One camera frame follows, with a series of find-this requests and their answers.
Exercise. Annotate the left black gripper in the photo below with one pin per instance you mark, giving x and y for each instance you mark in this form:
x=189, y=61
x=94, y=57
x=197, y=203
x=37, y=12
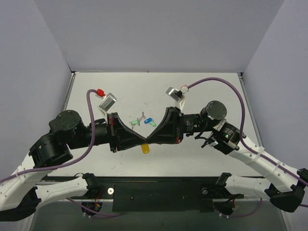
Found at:
x=112, y=132

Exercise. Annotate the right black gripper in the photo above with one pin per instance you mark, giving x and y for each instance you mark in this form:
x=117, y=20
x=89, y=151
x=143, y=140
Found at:
x=177, y=125

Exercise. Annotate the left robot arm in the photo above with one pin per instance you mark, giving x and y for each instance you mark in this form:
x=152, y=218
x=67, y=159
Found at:
x=68, y=141

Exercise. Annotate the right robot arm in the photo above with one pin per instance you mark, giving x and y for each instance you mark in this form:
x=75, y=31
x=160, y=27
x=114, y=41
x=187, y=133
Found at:
x=282, y=185

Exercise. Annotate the green key tag left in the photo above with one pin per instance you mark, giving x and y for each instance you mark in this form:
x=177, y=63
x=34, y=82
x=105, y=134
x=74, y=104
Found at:
x=135, y=122

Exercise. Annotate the green key tag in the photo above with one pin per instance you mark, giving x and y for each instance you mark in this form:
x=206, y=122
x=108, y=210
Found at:
x=135, y=122
x=152, y=123

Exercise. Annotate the green key tag right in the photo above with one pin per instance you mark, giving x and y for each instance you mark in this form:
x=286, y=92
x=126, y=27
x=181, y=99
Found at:
x=152, y=123

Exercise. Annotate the blue key tag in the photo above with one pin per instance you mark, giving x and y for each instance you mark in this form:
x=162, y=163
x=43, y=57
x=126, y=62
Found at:
x=148, y=120

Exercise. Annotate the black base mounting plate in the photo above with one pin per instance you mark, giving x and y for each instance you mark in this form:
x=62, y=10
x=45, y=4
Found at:
x=159, y=194

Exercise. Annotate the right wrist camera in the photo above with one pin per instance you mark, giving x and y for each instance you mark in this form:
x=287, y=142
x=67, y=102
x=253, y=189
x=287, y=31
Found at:
x=178, y=95

